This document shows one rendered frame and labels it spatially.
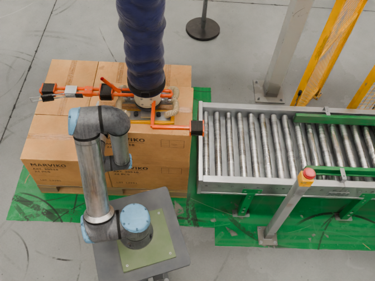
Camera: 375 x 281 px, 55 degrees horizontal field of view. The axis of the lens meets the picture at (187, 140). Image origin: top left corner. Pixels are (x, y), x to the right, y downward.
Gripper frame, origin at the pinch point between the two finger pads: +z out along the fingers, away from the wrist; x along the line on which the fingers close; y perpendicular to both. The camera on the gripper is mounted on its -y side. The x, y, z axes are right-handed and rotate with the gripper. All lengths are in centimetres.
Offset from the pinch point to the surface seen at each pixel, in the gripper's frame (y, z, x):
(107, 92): 3.8, 11.1, 2.1
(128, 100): 15.6, 11.4, -5.1
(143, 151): 24.5, -7.4, -34.9
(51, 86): -30.1, 14.4, 2.8
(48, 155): -44, -1, -53
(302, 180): 117, -42, -8
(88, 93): -7.6, 10.4, 1.5
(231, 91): 103, 113, -106
